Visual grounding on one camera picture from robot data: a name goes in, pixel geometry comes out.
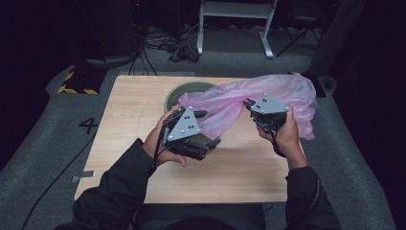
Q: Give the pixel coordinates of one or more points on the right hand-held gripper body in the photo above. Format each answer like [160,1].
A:
[269,110]

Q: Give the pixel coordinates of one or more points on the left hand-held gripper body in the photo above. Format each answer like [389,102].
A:
[185,127]

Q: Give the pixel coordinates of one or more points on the pink plastic bag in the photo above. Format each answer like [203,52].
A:
[230,99]

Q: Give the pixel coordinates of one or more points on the green plastic bin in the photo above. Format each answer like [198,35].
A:
[185,87]

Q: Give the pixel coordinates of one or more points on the person's left hand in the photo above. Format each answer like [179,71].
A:
[156,147]

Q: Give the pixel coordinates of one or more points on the person's right hand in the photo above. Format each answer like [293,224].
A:
[288,140]

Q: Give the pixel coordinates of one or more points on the dark cloth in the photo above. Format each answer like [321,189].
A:
[185,52]

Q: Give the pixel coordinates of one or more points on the person's lap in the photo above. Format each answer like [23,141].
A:
[204,218]

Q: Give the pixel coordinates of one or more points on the black folding chair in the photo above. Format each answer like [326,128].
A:
[300,28]

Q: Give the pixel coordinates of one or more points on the white metal stand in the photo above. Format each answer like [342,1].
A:
[234,9]

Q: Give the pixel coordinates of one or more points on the grey curtain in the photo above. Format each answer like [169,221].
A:
[338,35]

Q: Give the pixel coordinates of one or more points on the grey metal table bracket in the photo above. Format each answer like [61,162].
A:
[83,175]

